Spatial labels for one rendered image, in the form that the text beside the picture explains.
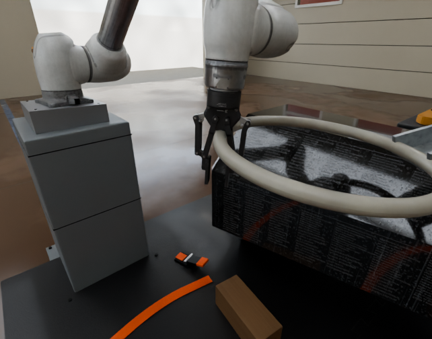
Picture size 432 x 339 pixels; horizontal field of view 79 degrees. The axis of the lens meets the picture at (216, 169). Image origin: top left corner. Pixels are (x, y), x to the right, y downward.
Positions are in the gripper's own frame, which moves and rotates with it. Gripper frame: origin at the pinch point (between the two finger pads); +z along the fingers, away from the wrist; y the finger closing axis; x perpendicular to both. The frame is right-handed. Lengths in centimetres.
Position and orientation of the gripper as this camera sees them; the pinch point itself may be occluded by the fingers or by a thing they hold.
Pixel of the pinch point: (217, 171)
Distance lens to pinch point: 66.5
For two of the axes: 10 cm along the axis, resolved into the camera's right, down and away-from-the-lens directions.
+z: -0.7, 9.0, 4.3
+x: 1.8, -4.1, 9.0
